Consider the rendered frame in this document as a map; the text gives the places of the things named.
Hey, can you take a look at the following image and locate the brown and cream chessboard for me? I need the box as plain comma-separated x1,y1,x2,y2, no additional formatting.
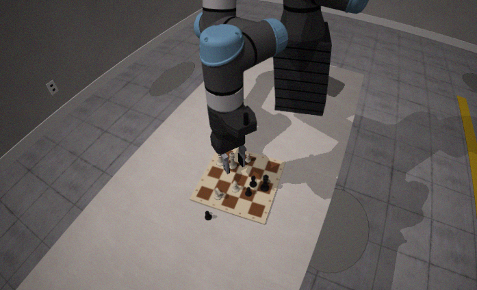
190,148,285,225

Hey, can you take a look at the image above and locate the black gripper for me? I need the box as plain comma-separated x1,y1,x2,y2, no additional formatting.
205,85,257,174

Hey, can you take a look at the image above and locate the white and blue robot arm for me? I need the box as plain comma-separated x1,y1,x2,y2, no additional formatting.
194,0,369,96

